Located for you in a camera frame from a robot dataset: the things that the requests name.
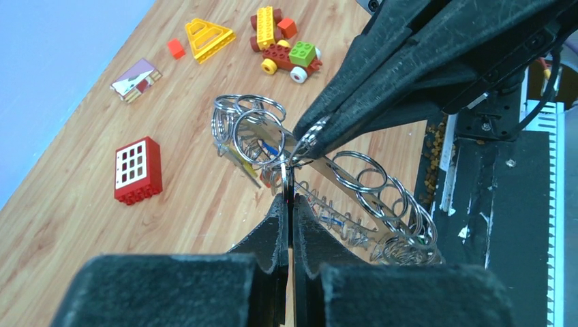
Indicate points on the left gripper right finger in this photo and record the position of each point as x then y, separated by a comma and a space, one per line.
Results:
334, 287

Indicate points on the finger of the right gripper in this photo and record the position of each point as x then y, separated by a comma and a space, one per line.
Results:
393, 94
414, 32

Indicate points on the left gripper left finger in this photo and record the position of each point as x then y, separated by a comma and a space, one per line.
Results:
245, 286

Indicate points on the large grey toothed keyring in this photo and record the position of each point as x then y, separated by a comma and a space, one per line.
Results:
349, 193

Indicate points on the red green toy vehicle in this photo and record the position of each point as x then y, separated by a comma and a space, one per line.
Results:
301, 60

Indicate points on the yellow key tag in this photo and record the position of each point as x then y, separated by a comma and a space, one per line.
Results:
245, 167

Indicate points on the yellow orange toy car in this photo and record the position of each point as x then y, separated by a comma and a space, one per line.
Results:
271, 27

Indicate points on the blue key tag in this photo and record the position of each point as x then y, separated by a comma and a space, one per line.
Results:
270, 149

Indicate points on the red window toy brick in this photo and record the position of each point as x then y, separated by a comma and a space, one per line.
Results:
138, 171

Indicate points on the small red toy brick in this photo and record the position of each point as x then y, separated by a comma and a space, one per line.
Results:
176, 48

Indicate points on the pink roof toy house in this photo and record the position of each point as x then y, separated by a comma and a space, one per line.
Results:
136, 80

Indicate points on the grey slotted cable duct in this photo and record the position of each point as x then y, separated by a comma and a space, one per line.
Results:
550, 121

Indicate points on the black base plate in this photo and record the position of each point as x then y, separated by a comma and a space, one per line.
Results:
491, 198

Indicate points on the yellow triangular toy frame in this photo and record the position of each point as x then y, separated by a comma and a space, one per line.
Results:
206, 38

